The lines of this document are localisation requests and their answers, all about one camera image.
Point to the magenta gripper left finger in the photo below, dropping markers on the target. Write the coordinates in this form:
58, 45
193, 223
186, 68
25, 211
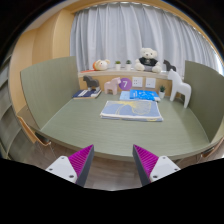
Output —
74, 168

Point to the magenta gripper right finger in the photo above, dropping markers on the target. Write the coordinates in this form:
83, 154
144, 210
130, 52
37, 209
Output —
151, 167

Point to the blue patterned folded towel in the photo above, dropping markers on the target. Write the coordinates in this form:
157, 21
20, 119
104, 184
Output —
132, 110

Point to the wooden chair left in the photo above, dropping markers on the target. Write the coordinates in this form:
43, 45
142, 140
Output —
42, 141

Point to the bright blue folded cloth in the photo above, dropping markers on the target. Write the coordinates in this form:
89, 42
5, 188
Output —
144, 95

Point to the dark blue book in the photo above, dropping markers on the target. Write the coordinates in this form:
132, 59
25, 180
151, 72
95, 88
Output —
84, 94

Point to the small potted plant right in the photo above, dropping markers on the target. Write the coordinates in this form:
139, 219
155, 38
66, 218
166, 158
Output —
162, 91

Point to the small potted plant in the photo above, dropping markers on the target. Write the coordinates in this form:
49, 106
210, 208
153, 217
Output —
162, 91
117, 65
128, 65

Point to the green left side panel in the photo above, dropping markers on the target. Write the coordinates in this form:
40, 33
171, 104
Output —
48, 86

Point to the green panel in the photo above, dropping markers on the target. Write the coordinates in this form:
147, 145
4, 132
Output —
48, 86
207, 97

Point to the dark grey wooden horse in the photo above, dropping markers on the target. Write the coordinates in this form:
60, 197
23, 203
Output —
91, 82

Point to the white wooden horse figure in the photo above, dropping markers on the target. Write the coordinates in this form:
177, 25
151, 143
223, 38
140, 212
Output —
178, 86

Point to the purple round number sign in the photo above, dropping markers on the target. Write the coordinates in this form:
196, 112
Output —
125, 84

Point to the pink wooden horse figure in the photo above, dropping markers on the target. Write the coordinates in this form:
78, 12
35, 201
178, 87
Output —
112, 85

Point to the green right side panel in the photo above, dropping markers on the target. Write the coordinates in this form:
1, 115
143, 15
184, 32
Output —
207, 97

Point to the small black horse figure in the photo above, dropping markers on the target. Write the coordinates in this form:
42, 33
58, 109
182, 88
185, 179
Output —
169, 66

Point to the small lying plush toy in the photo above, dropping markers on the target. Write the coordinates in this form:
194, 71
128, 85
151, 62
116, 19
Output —
101, 65

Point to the white teddy bear black shirt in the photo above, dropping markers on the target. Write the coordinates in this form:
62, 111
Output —
147, 61

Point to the small potted plant middle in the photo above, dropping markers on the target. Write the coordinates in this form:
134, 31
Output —
128, 65

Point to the small potted plant left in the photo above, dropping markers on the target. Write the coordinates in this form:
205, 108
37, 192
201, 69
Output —
117, 65

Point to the grey white curtain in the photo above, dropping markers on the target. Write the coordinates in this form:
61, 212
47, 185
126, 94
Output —
118, 31

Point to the white wall socket right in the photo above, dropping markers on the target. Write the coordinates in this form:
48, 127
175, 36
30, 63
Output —
150, 82

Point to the white wall socket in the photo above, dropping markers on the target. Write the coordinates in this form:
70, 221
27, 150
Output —
150, 82
137, 81

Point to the white wall socket left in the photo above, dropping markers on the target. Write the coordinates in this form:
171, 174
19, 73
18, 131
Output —
137, 81

